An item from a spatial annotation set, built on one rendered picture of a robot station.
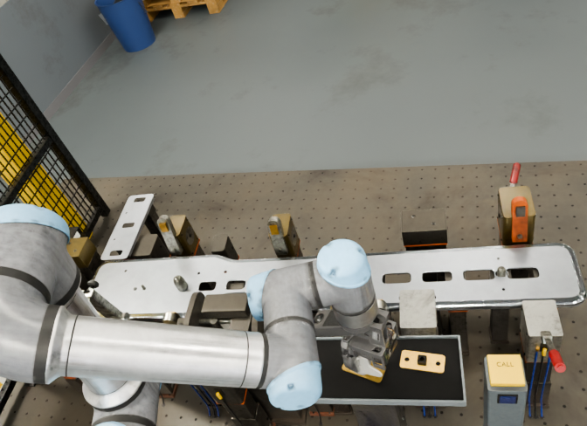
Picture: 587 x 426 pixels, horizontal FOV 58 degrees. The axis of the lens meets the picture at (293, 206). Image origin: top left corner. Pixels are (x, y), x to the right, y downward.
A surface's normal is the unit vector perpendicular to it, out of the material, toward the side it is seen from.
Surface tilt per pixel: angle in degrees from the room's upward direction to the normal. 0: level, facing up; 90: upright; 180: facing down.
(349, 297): 90
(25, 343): 45
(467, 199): 0
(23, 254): 50
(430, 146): 0
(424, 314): 0
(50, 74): 90
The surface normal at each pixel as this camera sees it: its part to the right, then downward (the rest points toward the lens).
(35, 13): 0.95, -0.01
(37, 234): 0.72, -0.55
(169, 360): 0.28, 0.03
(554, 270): -0.24, -0.69
